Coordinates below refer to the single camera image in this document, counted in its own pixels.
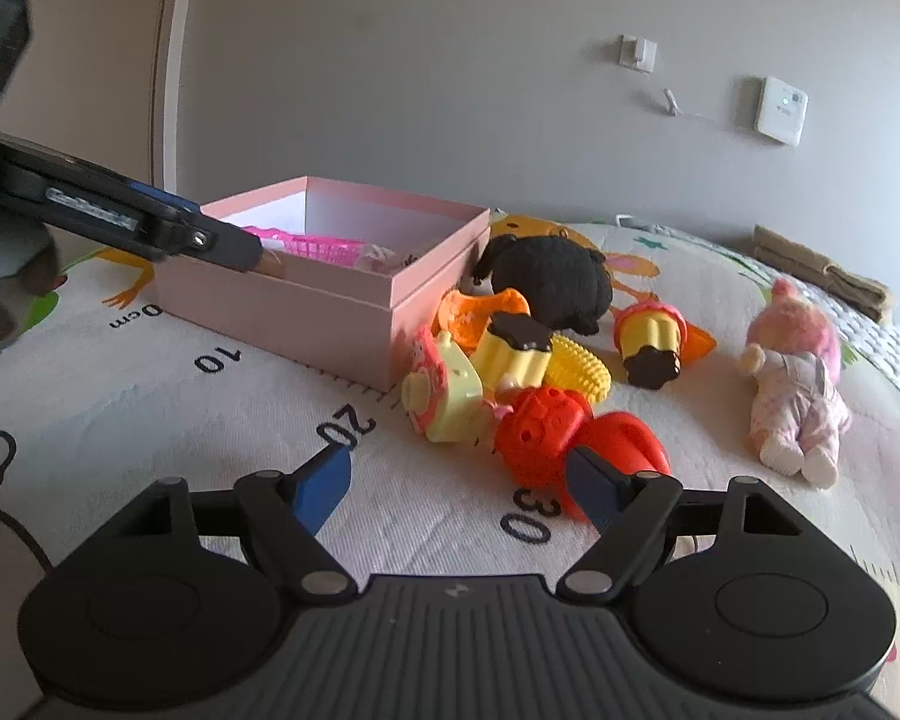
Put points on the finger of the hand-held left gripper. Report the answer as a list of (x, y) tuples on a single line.
[(120, 191), (210, 244)]

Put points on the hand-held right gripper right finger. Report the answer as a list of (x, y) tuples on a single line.
[(596, 484)]

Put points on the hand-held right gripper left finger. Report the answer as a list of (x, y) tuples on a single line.
[(322, 484)]

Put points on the red plastic toy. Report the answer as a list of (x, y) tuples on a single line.
[(630, 442)]

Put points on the red perforated toy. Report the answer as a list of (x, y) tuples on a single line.
[(540, 427)]

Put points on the yellow corn toy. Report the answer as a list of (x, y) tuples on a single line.
[(581, 371)]

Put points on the pink cardboard box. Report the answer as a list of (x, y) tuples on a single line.
[(307, 315)]

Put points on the yellow pudding toy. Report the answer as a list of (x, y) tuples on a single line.
[(510, 364)]

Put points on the yellow pink flower toy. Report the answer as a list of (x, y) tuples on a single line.
[(450, 397)]

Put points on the colourful doll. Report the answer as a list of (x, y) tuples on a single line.
[(645, 334)]

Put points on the orange wedge toy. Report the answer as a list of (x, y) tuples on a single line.
[(697, 345)]

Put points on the black plush toy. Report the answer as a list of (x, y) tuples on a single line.
[(547, 277)]

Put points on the orange plastic toy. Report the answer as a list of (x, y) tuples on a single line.
[(465, 311)]

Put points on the pink doll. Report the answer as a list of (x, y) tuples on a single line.
[(795, 390)]

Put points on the person's left hand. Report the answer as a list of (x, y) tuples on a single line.
[(0, 315)]

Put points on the magenta plastic basket toy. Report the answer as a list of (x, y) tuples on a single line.
[(322, 247)]

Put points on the printed play mat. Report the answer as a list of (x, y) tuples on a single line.
[(195, 427)]

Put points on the folded beige towel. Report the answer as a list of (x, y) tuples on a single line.
[(817, 270)]

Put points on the white door frame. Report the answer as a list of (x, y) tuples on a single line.
[(166, 52)]

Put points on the white wall thermostat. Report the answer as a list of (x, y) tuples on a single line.
[(780, 109)]

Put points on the white wall socket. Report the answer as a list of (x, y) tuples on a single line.
[(637, 52)]

